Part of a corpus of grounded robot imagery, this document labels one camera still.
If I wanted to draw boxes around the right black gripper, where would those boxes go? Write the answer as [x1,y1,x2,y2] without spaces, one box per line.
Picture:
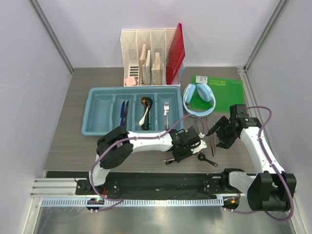
[207,116,238,149]

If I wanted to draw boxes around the patterned handle fork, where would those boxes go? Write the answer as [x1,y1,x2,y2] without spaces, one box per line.
[162,158,176,165]

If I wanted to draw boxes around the black measuring spoon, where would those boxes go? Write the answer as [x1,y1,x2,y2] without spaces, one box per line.
[197,153,218,167]

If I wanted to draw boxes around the white ceramic spoon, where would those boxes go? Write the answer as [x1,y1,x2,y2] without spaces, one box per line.
[139,104,149,126]

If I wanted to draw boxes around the gold spoon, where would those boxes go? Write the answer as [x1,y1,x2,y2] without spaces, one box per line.
[141,97,153,115]

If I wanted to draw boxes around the black knife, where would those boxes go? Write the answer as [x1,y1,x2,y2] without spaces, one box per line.
[123,101,129,127]

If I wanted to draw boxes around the purple handled utensil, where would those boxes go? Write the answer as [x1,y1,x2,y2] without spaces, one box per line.
[120,101,125,126]

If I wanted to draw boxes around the blue plastic cutlery tray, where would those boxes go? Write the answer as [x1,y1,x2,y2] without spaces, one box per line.
[81,85,184,137]

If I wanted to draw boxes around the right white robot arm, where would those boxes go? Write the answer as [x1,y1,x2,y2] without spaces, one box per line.
[208,104,296,212]

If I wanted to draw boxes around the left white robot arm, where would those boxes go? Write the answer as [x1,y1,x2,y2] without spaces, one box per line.
[87,126,207,195]

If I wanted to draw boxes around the green cutting mat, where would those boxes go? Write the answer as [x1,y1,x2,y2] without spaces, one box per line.
[192,76,245,113]

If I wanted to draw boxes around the blue headphones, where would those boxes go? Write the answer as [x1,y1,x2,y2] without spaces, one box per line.
[183,83,216,117]

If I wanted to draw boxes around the wooden board right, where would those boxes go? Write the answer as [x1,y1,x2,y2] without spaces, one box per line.
[152,52,163,85]

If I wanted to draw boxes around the pink cube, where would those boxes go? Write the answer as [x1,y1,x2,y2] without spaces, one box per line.
[124,76,137,86]

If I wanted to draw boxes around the wooden board middle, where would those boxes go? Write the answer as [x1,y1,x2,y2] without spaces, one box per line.
[142,50,152,85]

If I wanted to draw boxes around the light wooden board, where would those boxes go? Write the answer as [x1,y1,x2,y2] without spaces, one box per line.
[139,43,146,85]

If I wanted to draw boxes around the white file organizer rack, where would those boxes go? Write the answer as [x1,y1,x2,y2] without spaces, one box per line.
[120,28,176,87]

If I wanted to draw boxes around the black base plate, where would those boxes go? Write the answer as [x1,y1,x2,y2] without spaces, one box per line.
[75,170,249,199]

